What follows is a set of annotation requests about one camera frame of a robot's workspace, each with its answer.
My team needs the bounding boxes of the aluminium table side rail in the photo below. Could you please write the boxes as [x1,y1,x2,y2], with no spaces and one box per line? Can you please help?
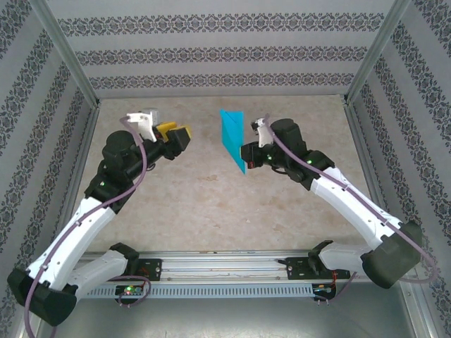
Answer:
[343,100,395,233]
[52,100,102,247]

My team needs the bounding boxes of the grey slotted cable duct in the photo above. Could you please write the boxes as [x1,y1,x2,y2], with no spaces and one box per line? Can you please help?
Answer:
[79,284,338,299]

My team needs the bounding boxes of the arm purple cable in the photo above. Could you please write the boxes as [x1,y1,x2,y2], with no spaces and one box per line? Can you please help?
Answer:
[264,113,440,306]
[24,117,152,338]

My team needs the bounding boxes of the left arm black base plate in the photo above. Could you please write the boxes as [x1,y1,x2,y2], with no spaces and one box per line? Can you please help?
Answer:
[135,258,163,282]

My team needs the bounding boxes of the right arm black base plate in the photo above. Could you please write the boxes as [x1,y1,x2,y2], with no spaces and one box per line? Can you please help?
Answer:
[285,256,352,282]

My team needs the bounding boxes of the blue paper sheet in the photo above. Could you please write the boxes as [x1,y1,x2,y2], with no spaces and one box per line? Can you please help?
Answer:
[218,109,247,176]

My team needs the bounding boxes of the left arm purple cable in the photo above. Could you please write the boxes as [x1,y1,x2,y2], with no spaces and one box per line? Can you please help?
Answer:
[24,117,152,338]

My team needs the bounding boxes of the long aluminium mounting rail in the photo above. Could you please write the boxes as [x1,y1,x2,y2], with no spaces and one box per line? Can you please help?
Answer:
[68,249,367,282]

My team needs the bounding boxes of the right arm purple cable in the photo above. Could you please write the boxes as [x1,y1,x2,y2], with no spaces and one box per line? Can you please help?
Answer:
[264,113,440,306]

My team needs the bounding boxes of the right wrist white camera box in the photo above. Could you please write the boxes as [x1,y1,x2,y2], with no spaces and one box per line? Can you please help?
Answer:
[249,117,275,149]

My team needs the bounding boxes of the aluminium frame post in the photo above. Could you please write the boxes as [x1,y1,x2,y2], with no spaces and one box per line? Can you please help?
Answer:
[343,0,413,106]
[27,0,103,108]

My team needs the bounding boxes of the grey sheet metal panel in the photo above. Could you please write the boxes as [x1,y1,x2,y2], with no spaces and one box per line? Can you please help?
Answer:
[56,297,429,338]

